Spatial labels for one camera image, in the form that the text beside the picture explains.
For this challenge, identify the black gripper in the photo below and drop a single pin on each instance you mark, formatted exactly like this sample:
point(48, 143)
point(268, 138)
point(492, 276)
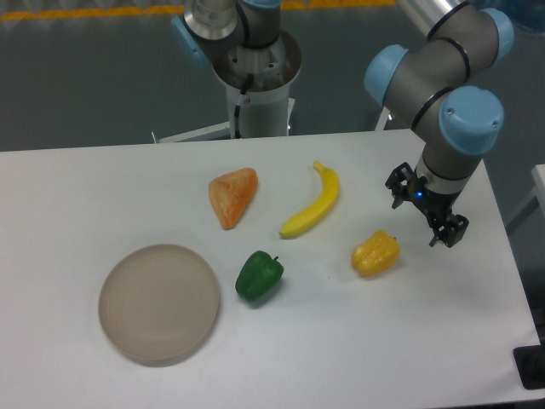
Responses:
point(434, 197)

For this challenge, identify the yellow bell pepper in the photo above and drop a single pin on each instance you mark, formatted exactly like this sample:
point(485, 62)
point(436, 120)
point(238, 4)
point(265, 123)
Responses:
point(375, 255)

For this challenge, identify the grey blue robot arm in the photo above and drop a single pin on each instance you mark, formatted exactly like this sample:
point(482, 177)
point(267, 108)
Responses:
point(427, 90)

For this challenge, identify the green bell pepper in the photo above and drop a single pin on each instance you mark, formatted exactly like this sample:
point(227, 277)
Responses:
point(259, 274)

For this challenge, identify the yellow banana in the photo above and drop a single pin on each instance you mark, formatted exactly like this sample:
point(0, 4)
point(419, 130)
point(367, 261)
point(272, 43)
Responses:
point(314, 213)

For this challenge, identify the white furniture at right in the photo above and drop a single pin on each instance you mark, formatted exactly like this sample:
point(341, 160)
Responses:
point(529, 204)

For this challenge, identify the black device at table edge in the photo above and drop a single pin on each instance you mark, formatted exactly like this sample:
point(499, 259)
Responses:
point(529, 361)

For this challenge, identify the orange triangular bread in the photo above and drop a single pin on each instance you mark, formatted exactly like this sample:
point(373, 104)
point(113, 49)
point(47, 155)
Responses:
point(230, 195)

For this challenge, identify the beige round plate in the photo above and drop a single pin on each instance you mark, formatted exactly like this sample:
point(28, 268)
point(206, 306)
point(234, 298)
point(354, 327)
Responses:
point(158, 305)

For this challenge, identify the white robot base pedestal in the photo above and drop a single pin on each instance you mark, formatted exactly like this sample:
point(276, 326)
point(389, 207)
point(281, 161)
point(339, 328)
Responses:
point(257, 88)

